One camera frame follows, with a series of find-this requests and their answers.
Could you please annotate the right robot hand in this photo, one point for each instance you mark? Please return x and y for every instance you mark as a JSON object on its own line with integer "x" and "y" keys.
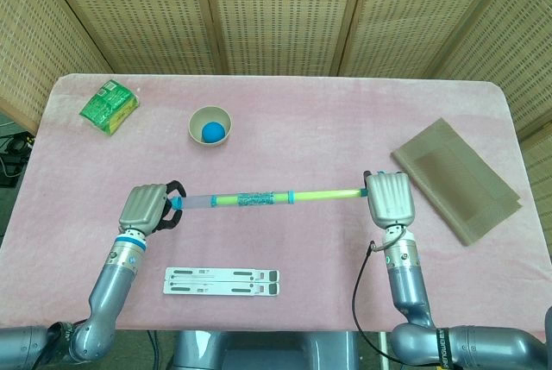
{"x": 390, "y": 199}

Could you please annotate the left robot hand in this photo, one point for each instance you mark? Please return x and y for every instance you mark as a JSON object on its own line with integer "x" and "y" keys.
{"x": 142, "y": 208}

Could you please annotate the large toy syringe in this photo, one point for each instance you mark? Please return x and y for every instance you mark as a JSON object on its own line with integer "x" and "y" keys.
{"x": 323, "y": 194}

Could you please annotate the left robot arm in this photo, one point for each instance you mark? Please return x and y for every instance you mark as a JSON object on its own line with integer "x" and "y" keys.
{"x": 108, "y": 296}

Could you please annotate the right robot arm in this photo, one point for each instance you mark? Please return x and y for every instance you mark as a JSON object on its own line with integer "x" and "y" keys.
{"x": 407, "y": 284}

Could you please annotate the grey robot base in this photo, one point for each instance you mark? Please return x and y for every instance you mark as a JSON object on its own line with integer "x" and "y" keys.
{"x": 259, "y": 350}

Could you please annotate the brown folded cloth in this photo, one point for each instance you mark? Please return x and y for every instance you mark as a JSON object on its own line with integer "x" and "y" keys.
{"x": 453, "y": 171}

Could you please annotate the beige bowl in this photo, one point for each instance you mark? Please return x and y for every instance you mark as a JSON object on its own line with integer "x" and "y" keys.
{"x": 196, "y": 122}

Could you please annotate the blue ball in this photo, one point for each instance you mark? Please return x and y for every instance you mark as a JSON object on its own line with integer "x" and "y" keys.
{"x": 213, "y": 133}

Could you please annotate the white folded laptop stand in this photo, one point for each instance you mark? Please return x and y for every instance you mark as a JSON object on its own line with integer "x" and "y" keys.
{"x": 220, "y": 281}

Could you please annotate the green tissue pack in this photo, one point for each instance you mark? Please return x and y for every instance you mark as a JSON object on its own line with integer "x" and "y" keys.
{"x": 110, "y": 104}

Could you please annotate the pink tablecloth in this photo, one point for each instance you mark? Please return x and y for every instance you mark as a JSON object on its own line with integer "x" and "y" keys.
{"x": 302, "y": 128}

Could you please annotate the white table leg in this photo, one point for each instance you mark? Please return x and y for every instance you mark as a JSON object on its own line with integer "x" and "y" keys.
{"x": 383, "y": 337}

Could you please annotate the woven folding screen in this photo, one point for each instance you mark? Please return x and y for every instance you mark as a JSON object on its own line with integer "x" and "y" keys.
{"x": 276, "y": 12}

